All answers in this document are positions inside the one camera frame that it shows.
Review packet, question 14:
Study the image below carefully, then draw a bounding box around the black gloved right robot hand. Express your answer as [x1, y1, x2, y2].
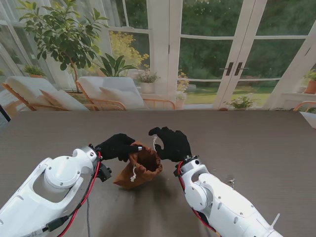
[148, 126, 193, 163]

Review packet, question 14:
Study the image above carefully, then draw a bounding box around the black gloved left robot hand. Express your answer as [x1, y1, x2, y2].
[94, 133, 143, 163]

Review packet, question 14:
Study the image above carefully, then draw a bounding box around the brown corduroy drawstring bag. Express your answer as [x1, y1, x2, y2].
[113, 135, 163, 190]

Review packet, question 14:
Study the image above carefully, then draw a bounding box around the printed garden room backdrop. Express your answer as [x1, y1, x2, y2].
[0, 0, 316, 112]

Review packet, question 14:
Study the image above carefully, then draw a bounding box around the dark object at table edge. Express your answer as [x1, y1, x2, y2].
[0, 105, 12, 134]

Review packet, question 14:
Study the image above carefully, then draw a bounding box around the white paper sheet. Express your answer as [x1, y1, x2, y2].
[300, 111, 316, 129]

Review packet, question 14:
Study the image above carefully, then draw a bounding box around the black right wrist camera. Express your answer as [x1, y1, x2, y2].
[173, 162, 183, 178]

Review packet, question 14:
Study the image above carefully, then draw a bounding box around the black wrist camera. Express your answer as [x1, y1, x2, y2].
[173, 162, 183, 178]
[97, 162, 113, 183]

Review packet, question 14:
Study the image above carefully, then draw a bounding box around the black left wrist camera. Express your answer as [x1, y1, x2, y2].
[97, 162, 113, 183]

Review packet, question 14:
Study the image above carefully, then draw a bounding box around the red black right arm cable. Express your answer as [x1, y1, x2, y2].
[178, 161, 220, 235]

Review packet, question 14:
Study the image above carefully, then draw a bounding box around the red black arm cable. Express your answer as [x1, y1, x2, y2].
[178, 161, 220, 235]
[58, 150, 102, 237]

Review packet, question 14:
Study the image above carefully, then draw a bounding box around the red black left arm cable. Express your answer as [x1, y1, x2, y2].
[58, 150, 102, 237]

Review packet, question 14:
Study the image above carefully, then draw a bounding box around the thin grey hanging cable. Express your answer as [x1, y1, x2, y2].
[85, 197, 91, 237]

